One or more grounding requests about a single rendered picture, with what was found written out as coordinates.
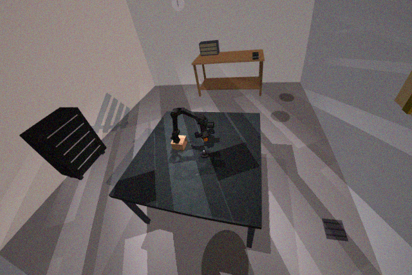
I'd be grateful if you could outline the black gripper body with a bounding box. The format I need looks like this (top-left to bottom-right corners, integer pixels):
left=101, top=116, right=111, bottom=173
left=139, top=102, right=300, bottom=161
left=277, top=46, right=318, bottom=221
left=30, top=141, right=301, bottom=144
left=194, top=128, right=214, bottom=138

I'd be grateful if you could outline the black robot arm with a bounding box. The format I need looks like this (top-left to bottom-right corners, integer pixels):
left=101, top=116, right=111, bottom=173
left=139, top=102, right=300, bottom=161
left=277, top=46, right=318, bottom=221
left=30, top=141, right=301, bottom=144
left=170, top=108, right=214, bottom=144

